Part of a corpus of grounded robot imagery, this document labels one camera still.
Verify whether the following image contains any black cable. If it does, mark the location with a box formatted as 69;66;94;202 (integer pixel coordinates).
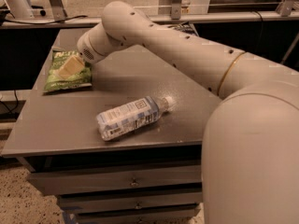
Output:
4;14;88;25

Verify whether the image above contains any metal guard rail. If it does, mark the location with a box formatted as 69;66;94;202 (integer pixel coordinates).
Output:
0;10;299;30

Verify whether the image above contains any drawer knob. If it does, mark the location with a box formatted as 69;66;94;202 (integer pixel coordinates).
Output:
130;178;139;188
135;203;142;210

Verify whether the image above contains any grey drawer cabinet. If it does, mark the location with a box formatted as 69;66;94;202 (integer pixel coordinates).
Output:
1;25;222;224

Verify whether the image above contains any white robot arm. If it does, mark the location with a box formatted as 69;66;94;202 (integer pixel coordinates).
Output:
77;1;299;224

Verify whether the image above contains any blue label plastic bottle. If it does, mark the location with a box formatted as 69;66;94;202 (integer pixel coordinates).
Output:
96;96;175;141

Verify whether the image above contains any blue chip bag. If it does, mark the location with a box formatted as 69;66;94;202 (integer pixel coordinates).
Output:
169;22;198;35

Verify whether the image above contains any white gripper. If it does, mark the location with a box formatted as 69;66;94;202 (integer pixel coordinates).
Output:
57;28;106;79

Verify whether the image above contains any top drawer knob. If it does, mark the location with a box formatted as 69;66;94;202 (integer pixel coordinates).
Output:
130;178;139;188

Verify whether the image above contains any middle drawer knob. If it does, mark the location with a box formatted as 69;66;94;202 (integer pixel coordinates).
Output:
135;203;142;210

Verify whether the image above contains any green jalapeno chip bag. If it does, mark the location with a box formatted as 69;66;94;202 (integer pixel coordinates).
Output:
44;50;92;92

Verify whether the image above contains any white pipe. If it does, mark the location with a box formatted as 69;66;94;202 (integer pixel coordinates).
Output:
6;0;34;19

